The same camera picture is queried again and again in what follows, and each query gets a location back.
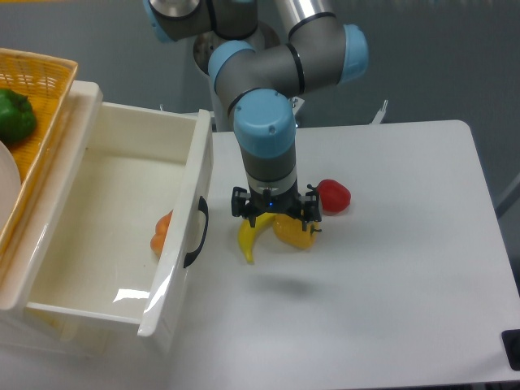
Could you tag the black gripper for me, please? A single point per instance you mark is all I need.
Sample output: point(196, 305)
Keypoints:
point(249, 206)

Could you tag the white top drawer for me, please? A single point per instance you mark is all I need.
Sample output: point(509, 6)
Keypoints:
point(99, 270)

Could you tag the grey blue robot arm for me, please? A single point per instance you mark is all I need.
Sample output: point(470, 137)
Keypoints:
point(263, 121)

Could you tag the white drawer cabinet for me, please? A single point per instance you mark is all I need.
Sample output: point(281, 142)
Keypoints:
point(25, 256)

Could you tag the yellow toy bell pepper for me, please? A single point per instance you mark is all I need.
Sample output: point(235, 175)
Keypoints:
point(290, 231)

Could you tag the yellow plastic banana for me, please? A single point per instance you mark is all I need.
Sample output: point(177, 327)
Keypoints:
point(247, 234)

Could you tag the red toy bell pepper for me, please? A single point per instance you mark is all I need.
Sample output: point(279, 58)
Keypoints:
point(335, 197)

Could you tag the orange toy bell pepper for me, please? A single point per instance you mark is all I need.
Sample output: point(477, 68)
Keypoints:
point(158, 239)

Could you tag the yellow woven basket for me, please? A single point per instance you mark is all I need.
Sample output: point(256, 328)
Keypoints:
point(46, 81)

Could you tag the white plate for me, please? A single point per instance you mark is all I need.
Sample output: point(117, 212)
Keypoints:
point(10, 184)

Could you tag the black object at table edge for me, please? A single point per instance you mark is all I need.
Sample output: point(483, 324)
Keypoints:
point(511, 342)

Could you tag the green toy bell pepper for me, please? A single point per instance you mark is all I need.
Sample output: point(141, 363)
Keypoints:
point(17, 118)

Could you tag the black top drawer handle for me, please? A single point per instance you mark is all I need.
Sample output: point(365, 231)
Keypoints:
point(197, 231)

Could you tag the white table clamp bracket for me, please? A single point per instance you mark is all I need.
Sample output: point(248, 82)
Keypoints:
point(380, 114)

